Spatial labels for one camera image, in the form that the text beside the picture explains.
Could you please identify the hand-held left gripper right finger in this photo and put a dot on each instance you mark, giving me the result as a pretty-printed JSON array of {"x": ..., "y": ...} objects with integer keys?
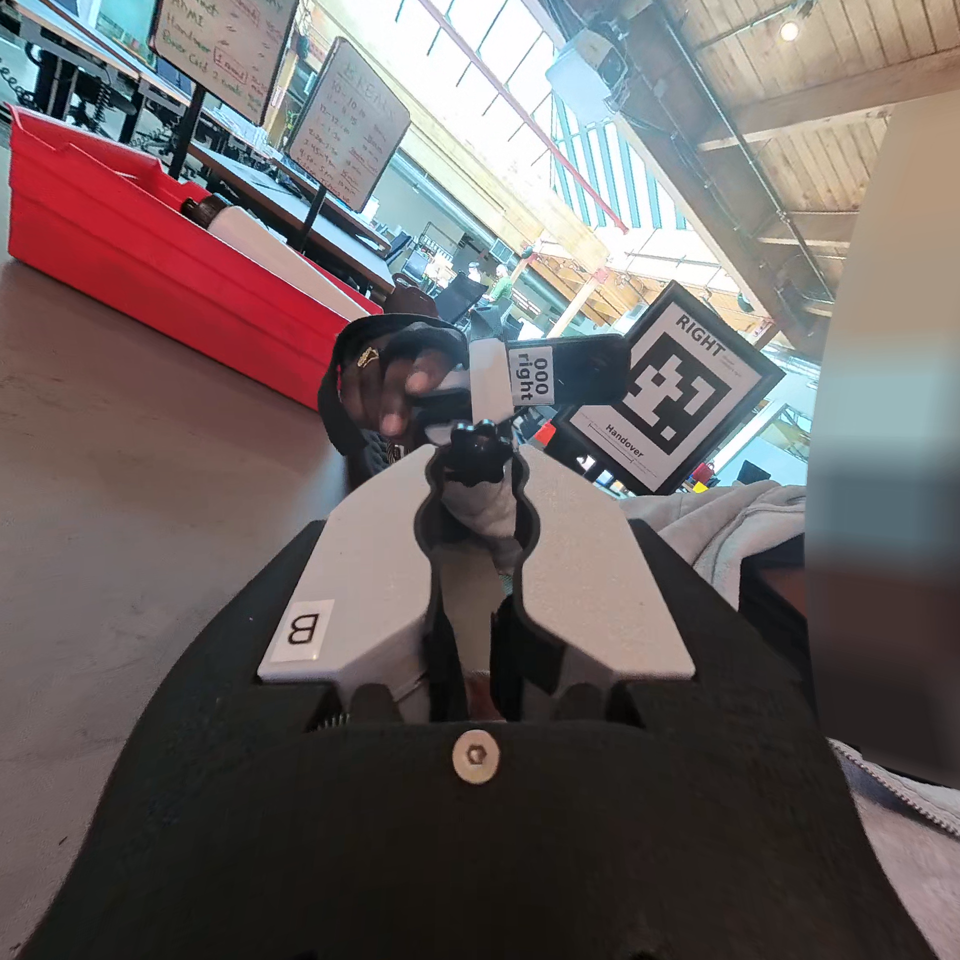
[{"x": 600, "y": 585}]

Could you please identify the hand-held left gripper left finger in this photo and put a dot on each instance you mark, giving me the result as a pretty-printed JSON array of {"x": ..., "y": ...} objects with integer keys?
[{"x": 360, "y": 570}]

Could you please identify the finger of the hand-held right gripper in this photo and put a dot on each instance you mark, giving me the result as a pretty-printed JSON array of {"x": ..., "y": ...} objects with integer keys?
[{"x": 491, "y": 375}]

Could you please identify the red plastic bin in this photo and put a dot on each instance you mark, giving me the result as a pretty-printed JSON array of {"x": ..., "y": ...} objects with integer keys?
[{"x": 150, "y": 247}]

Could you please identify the person's right forearm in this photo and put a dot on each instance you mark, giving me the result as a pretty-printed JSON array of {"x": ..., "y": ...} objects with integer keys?
[{"x": 484, "y": 517}]

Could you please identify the wooden top office desk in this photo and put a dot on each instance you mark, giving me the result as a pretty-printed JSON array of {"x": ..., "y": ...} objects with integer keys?
[{"x": 352, "y": 259}]

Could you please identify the grey desk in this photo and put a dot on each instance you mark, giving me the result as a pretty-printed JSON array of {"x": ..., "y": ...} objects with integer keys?
[{"x": 150, "y": 562}]

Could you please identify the person's right hand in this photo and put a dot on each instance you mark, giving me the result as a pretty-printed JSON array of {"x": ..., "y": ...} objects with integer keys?
[{"x": 375, "y": 390}]

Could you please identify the black office chair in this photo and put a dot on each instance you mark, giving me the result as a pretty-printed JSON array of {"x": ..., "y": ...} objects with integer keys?
[{"x": 459, "y": 296}]

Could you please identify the person's grey hoodie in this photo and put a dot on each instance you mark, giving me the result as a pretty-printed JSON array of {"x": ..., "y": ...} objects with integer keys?
[{"x": 712, "y": 525}]

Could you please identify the person's black shirt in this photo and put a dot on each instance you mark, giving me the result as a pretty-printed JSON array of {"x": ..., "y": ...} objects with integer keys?
[{"x": 765, "y": 637}]

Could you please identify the red ceiling pipe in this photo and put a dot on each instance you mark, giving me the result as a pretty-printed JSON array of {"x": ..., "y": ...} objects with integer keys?
[{"x": 525, "y": 118}]

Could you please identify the whiteboard on black stand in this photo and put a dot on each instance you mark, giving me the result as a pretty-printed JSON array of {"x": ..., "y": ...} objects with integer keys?
[
  {"x": 225, "y": 52},
  {"x": 345, "y": 127}
]

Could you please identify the white ceiling projector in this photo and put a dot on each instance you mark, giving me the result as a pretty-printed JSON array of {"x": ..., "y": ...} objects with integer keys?
[{"x": 581, "y": 71}]

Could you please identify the ceiling spot lamp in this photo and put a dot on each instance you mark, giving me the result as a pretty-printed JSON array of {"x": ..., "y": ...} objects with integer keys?
[{"x": 789, "y": 30}]

